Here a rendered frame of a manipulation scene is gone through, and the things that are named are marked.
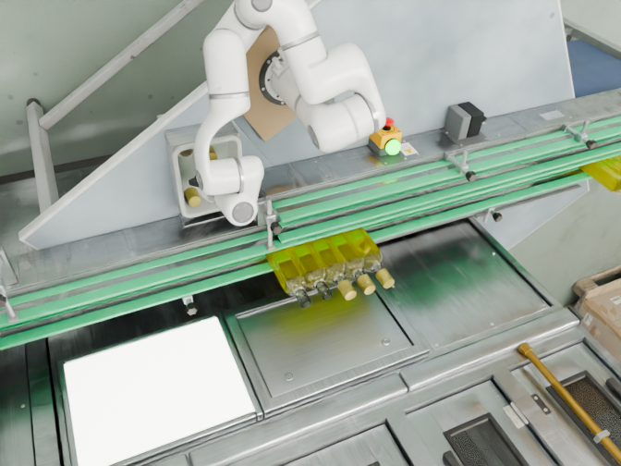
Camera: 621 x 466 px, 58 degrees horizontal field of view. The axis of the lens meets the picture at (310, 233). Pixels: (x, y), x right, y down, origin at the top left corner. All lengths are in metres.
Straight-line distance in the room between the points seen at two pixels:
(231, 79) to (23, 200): 1.17
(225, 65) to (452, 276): 0.99
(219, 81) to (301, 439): 0.83
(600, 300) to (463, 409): 3.84
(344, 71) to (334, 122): 0.11
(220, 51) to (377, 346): 0.84
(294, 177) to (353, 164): 0.18
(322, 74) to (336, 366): 0.73
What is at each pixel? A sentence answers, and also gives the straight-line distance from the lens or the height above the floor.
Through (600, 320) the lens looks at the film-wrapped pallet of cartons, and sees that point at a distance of 5.17.
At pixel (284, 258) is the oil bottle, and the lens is 1.51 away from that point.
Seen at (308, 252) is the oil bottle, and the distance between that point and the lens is 1.52.
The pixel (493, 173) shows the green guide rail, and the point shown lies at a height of 0.92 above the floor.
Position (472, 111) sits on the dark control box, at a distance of 1.82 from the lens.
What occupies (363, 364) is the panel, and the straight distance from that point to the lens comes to 1.48.
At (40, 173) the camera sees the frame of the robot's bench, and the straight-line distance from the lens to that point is 1.82.
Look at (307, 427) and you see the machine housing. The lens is 1.39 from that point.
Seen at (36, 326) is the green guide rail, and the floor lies 0.93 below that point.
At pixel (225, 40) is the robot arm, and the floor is 0.95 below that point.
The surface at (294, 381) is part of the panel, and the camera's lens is 1.45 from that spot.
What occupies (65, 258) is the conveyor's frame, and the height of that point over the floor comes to 0.81.
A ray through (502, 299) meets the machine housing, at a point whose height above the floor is 1.22.
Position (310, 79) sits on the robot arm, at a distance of 1.20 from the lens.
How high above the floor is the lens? 1.99
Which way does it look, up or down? 42 degrees down
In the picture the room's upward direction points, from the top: 147 degrees clockwise
